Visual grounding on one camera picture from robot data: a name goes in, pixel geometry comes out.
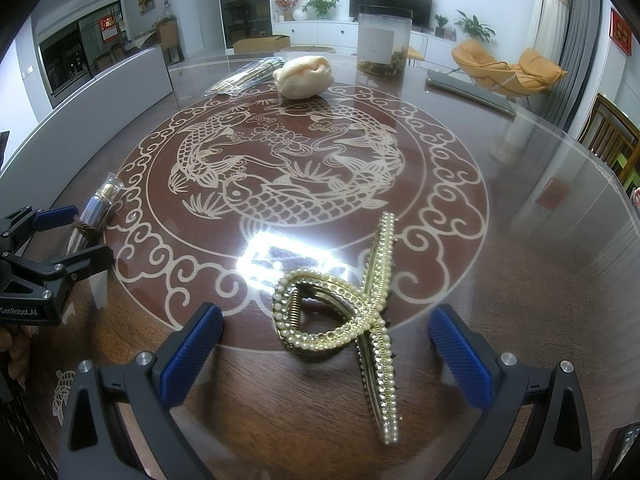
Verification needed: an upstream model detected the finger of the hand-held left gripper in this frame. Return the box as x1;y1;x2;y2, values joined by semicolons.
0;204;81;241
10;243;115;286

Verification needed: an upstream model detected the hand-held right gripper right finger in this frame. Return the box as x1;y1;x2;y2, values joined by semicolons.
429;304;593;480

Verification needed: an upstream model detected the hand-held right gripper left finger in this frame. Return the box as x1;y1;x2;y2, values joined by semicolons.
59;302;225;480

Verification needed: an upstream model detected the gold cosmetic tube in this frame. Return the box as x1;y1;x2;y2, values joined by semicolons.
65;172;124;256

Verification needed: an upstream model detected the gold pearl hair claw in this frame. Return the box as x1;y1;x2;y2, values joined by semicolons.
272;211;401;445

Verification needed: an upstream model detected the white partition board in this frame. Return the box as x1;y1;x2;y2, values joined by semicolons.
0;42;175;181

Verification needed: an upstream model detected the brown patterned desktop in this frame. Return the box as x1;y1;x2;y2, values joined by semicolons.
0;52;640;480

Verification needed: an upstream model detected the person's left hand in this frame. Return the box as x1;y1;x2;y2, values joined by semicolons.
0;327;32;391

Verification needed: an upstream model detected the dark patterned clothing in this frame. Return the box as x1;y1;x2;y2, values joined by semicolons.
0;385;58;480

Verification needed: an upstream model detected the dark glass sliding door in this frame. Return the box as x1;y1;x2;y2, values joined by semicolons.
37;2;123;93

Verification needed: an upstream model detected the black smartphone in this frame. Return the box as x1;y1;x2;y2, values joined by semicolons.
612;422;640;480

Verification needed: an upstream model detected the wooden dining chair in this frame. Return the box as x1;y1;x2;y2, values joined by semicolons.
157;17;181;63

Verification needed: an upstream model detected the clear packet of chopsticks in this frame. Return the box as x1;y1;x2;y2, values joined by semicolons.
205;57;288;96

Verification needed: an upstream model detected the grey tablet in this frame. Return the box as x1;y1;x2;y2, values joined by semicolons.
425;69;517;118

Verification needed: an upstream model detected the cardboard box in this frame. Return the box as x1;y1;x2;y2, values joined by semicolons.
232;34;291;55

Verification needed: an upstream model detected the cream knitted cloth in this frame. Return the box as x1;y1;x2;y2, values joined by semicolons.
272;55;335;99

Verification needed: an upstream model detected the dark glass bookshelf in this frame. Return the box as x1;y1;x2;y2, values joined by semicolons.
216;0;273;50

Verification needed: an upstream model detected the orange lounge chair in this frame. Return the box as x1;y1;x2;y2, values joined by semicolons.
451;39;568;106

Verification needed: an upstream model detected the beige round pet bed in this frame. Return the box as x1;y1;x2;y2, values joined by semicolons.
279;45;336;56

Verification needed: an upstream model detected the red flower bouquet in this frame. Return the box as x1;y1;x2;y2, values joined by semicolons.
274;0;303;22

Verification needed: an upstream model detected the white television cabinet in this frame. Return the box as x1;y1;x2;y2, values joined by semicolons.
271;19;463;56

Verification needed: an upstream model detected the clear jar with black lid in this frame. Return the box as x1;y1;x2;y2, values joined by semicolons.
356;5;413;77

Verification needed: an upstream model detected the large potted plant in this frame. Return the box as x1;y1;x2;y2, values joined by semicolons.
452;10;496;43

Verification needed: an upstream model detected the green leafy potted plant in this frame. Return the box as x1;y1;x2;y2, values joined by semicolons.
301;0;340;21

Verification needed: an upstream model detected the grey curtain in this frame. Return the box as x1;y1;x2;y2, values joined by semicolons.
542;0;606;128

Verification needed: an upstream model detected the black television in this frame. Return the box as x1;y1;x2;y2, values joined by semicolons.
349;0;434;28

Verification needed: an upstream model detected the standing air conditioner with cover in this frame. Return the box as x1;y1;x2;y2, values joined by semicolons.
525;0;573;53

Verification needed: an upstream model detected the brown hair tie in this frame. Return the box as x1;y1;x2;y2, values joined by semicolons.
72;214;99;242

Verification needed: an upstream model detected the red wall hanging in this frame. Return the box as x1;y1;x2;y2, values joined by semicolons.
610;9;633;54

